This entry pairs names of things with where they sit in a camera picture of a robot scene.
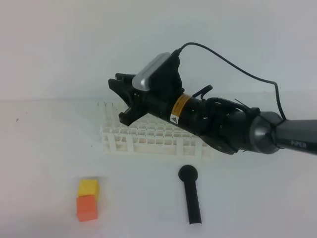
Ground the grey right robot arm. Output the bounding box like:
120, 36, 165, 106
108, 53, 317, 155

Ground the white test tube rack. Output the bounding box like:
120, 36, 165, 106
100, 102, 212, 160

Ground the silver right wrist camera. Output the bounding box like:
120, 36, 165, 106
132, 52, 171, 92

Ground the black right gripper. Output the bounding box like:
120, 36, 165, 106
108, 57, 198, 129

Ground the black right camera cable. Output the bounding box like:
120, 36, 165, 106
171, 42, 287, 121

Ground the yellow foam cube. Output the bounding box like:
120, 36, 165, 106
77, 179, 100, 200

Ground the black scoop tool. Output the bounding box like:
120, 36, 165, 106
178, 165, 202, 225

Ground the orange foam cube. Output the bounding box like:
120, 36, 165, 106
76, 195, 98, 222

